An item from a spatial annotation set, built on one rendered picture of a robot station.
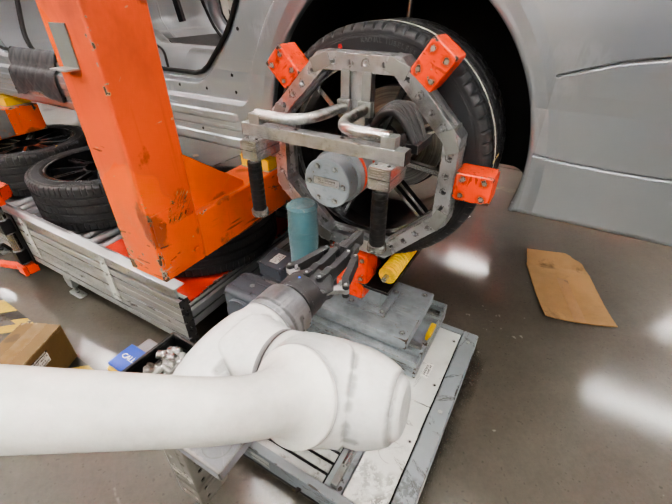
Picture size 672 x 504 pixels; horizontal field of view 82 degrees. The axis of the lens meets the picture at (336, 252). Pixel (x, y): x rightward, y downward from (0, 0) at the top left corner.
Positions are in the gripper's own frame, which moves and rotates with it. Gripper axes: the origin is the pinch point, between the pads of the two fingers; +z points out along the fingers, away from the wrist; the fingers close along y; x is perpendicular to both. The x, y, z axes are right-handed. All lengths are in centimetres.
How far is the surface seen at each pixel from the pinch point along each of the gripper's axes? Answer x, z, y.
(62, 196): -36, 19, -160
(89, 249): -44, 4, -120
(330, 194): -0.4, 18.0, -15.8
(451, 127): 15.8, 32.4, 7.4
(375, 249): -6.5, 9.9, 0.7
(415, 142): 15.5, 19.1, 3.9
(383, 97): 14, 58, -21
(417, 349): -66, 41, 6
